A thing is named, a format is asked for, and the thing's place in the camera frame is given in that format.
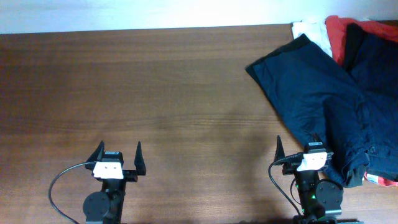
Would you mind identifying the navy blue shorts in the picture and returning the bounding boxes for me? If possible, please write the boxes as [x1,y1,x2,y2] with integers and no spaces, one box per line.
[246,34,397,187]

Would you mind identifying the red white striped garment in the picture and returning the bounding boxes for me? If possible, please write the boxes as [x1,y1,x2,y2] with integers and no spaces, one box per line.
[364,172,397,187]

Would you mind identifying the black garment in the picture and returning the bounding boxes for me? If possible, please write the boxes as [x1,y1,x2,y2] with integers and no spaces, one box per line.
[245,24,369,188]

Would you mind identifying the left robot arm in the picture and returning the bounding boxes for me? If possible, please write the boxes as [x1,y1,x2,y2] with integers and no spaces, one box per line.
[83,141,147,224]

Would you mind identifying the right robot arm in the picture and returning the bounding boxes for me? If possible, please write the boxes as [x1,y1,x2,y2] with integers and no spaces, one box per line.
[268,136,360,224]

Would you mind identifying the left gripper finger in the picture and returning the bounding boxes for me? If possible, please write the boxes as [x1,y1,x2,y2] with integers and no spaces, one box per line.
[134,141,146,175]
[86,141,104,162]

